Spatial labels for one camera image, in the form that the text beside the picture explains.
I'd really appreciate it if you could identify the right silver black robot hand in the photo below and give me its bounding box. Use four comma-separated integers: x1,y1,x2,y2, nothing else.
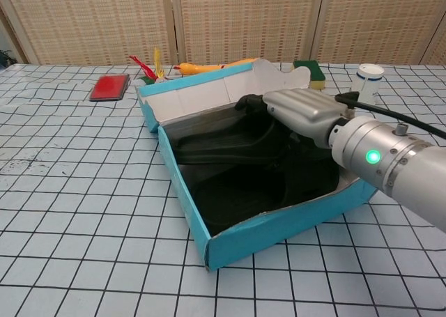
235,88,351,149

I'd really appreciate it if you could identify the black slipper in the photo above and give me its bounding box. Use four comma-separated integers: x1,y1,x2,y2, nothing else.
172,104,314,167
193,160,341,231

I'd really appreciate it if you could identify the blue cardboard shoe box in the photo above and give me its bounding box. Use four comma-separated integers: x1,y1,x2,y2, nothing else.
134,59,379,272

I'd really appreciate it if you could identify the green yellow sponge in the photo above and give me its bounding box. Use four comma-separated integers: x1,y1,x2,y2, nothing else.
292,59,327,91

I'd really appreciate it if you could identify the white paper cup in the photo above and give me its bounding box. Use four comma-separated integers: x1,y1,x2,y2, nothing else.
351,63,385,105

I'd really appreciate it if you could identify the woven folding screen panel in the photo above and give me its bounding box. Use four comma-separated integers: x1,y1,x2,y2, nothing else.
0,0,178,67
421,10,446,65
172,0,327,67
312,0,446,65

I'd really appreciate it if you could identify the yellow rubber chicken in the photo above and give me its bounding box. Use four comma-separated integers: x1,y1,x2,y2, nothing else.
173,57,261,77

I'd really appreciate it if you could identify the red ink pad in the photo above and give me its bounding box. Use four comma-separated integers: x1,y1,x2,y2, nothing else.
89,74,132,102

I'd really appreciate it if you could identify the blue checkered tablecloth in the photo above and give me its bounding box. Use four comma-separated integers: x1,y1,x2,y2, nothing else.
0,63,446,317

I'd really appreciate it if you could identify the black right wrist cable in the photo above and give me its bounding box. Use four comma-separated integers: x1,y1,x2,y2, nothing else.
333,91,446,140

